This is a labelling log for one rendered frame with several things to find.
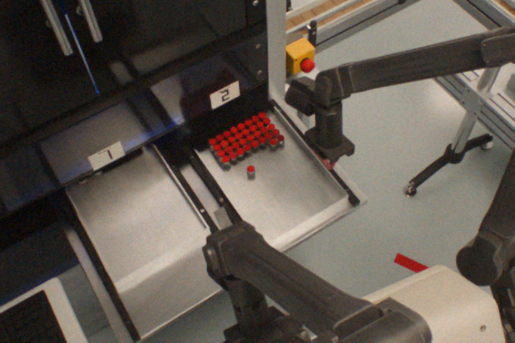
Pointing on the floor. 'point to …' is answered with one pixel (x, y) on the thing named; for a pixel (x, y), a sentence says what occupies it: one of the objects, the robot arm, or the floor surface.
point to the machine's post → (274, 26)
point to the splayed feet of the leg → (446, 162)
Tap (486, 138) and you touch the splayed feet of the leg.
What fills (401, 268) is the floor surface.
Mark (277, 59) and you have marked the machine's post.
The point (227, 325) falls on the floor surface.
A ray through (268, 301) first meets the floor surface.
